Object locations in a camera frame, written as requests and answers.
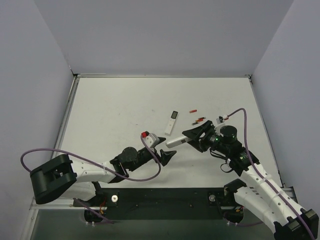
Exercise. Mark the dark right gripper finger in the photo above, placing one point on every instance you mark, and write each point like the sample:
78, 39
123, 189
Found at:
200, 131
195, 143

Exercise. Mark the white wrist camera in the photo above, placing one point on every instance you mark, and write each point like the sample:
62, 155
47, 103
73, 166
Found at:
151, 139
221, 119

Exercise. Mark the aluminium rail frame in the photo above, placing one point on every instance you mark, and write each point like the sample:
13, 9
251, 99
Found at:
108, 114

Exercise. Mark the slim white remote with display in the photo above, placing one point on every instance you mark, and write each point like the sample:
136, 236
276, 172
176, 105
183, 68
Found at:
171, 122

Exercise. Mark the white remote with red keypad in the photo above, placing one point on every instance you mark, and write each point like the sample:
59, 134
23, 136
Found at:
177, 141

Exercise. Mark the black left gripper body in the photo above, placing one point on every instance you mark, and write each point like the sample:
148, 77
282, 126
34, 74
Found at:
157, 152

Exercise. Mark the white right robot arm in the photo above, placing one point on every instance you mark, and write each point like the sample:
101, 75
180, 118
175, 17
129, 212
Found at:
254, 188

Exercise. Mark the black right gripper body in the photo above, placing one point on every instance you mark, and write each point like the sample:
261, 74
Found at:
201, 135

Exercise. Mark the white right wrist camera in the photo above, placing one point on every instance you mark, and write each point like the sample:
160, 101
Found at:
221, 119

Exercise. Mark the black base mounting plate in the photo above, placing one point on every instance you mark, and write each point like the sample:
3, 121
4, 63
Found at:
159, 203

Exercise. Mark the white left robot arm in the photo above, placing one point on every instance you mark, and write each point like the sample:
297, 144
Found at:
79, 178

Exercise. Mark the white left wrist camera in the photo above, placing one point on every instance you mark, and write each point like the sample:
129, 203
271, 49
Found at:
151, 139

